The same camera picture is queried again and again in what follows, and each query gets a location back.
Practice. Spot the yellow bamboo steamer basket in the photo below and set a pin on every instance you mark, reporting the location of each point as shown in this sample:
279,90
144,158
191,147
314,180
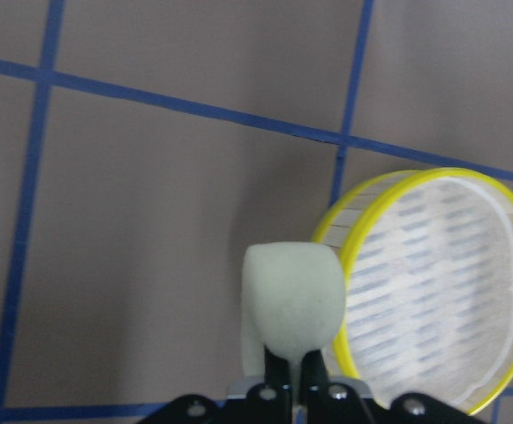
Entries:
427,257

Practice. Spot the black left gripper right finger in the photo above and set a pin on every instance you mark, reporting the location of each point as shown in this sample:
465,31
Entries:
313,382

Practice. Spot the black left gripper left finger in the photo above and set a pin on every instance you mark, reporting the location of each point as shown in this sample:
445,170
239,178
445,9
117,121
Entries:
277,390

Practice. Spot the white bun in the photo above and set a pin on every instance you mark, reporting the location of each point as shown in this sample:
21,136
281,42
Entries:
292,303

